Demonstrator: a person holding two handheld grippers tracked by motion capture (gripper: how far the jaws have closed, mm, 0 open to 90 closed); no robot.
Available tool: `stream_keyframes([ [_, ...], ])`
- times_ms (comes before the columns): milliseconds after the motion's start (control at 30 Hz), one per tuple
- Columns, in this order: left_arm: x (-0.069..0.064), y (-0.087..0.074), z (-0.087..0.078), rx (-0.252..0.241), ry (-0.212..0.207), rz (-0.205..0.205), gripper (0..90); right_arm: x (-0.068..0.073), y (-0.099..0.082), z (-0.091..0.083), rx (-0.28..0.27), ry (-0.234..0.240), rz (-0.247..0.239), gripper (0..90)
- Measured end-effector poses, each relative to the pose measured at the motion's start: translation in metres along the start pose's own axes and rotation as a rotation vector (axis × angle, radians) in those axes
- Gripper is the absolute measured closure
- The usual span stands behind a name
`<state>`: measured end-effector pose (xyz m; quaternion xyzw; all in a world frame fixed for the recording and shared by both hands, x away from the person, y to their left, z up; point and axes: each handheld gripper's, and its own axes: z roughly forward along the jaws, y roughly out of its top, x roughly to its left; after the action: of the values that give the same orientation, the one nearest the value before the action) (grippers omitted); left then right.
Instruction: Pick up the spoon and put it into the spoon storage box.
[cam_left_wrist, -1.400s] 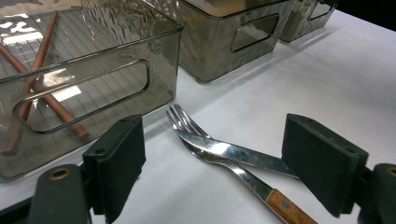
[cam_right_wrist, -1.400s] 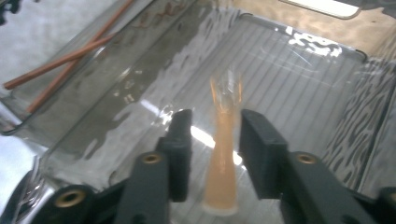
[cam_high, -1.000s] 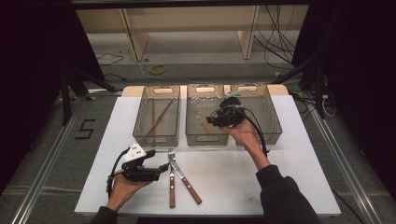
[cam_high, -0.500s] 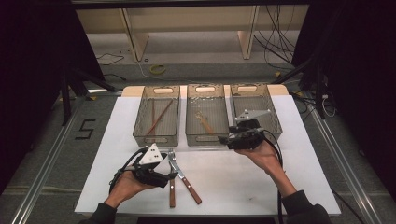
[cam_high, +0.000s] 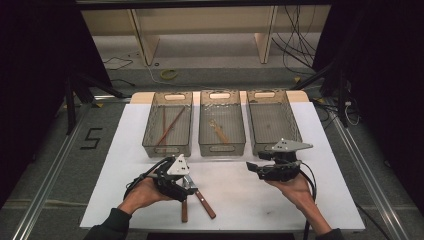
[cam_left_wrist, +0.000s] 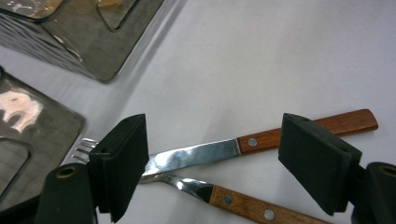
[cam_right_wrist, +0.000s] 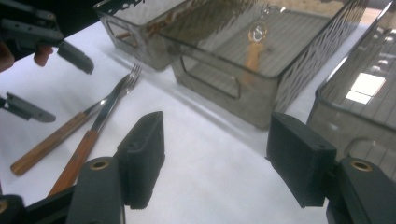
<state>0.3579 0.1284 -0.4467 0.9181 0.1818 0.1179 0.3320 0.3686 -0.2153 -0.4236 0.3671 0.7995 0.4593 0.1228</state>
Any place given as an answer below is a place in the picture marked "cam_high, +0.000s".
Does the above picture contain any brown wooden chopstick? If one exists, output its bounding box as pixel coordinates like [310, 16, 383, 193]
[155, 105, 187, 147]

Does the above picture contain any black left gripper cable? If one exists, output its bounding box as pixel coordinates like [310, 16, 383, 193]
[123, 157, 169, 201]

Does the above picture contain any bundle of black cables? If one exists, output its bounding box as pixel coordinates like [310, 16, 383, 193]
[271, 5, 318, 78]

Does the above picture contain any thin black floor cable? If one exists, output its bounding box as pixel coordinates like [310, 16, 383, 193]
[102, 55, 135, 72]

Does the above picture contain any translucent orange plastic spoon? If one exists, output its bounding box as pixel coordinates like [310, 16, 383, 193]
[208, 119, 231, 145]

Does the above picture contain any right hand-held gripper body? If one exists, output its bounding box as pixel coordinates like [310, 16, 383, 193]
[262, 138, 314, 183]

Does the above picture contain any light wooden furniture frame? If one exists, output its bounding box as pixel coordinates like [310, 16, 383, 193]
[80, 4, 332, 66]

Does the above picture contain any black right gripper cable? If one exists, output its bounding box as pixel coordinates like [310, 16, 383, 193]
[297, 161, 318, 240]

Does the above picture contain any wooden-handled metal knife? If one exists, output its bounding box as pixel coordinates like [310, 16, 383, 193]
[184, 175, 217, 220]

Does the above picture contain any person's right hand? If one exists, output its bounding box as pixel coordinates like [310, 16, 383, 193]
[266, 174, 316, 213]

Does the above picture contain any person's left hand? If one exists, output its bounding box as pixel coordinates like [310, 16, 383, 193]
[118, 177, 173, 215]

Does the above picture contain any black metal stand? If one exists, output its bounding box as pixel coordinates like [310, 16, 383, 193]
[292, 58, 352, 128]
[64, 71, 132, 135]

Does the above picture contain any yellow tape roll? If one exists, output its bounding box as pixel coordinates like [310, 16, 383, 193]
[159, 68, 179, 81]

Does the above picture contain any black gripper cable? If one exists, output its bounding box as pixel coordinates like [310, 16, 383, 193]
[297, 161, 318, 240]
[123, 157, 169, 201]

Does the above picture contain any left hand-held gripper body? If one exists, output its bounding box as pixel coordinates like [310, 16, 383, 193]
[153, 153, 192, 198]

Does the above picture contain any white floor cable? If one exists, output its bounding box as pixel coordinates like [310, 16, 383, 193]
[143, 59, 201, 90]

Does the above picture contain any black curtain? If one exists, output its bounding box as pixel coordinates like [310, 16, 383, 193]
[0, 0, 113, 209]
[312, 0, 424, 204]

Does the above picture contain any aluminium floor rail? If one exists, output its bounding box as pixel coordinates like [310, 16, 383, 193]
[12, 99, 96, 240]
[328, 106, 412, 240]

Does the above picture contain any smoky clear plastic bin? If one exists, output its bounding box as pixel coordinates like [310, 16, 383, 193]
[142, 91, 194, 158]
[246, 89, 304, 156]
[198, 89, 247, 157]

